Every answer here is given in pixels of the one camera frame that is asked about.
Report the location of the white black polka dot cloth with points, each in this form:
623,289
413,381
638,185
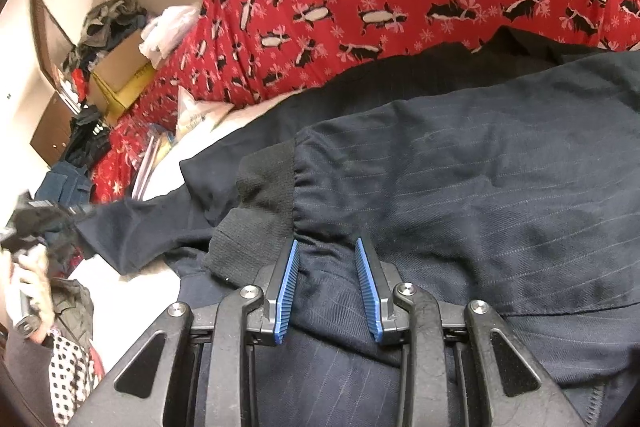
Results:
70,377

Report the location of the cardboard box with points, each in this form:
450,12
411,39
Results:
120,72

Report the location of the black clothes heap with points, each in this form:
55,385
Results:
87,137

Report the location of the white plastic bag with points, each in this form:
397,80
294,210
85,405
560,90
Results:
165,29

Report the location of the brown wooden cabinet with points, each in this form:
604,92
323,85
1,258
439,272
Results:
50,127

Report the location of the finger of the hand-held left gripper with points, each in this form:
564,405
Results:
75,212

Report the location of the navy pinstriped jacket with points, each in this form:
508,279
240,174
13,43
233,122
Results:
450,157

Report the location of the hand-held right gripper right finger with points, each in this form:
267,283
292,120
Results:
367,292

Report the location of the person's left hand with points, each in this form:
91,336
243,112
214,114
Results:
42,292

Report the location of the dark olive jacket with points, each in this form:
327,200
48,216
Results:
72,307

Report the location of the clear plastic packets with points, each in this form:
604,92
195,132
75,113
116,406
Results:
150,157

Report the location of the blue jeans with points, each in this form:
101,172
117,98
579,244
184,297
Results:
62,182

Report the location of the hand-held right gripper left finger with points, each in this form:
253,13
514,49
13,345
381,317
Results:
286,292

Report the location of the white printed bag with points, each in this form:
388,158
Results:
200,114

